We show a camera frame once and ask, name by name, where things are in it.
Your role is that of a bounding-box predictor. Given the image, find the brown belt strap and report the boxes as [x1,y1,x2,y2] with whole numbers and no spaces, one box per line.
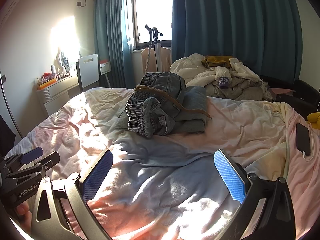
[134,84,213,120]

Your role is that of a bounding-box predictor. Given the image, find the teal curtain left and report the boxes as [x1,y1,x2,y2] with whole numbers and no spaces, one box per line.
[94,0,136,89]

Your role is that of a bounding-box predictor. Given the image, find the black smartphone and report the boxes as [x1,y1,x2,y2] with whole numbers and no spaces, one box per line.
[296,123,311,157]

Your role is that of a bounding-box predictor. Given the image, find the beige cardboard box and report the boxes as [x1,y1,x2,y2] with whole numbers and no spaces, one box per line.
[140,45,173,75]

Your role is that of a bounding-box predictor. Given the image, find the pink white duvet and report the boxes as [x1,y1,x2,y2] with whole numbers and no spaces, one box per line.
[9,88,319,239]

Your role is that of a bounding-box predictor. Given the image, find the mustard yellow garment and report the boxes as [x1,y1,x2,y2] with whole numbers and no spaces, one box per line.
[201,56,233,68]

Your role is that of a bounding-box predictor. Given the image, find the cream puffer jacket pile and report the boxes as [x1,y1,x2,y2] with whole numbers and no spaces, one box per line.
[170,53,273,101]

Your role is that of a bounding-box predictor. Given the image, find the tripod stand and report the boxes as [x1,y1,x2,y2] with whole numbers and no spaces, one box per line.
[145,24,164,73]

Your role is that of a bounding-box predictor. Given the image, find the teal curtain right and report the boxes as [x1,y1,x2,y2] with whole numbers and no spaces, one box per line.
[171,0,303,83]

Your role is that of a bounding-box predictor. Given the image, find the white desk with drawers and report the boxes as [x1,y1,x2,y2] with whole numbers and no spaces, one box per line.
[36,75,80,117]

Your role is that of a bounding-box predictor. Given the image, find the teal curtain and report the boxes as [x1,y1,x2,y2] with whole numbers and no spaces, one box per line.
[171,0,303,83]
[94,0,136,89]

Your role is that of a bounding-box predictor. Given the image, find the purple knit cuff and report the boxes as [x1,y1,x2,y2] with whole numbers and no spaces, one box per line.
[219,77,229,89]

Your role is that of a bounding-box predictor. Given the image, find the curved metal rack pole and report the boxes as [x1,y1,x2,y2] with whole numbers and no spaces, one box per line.
[1,74,24,139]

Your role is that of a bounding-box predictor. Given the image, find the orange tray with bottles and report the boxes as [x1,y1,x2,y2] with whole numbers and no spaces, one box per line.
[37,73,57,90]

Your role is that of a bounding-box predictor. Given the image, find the blue denim jeans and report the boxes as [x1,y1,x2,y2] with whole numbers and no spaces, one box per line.
[116,72,211,139]

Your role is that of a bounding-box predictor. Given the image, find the person's left hand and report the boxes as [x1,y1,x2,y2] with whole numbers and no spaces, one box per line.
[16,202,32,235]

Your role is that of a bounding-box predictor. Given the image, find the black armchair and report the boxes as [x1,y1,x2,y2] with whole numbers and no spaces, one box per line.
[260,75,319,120]

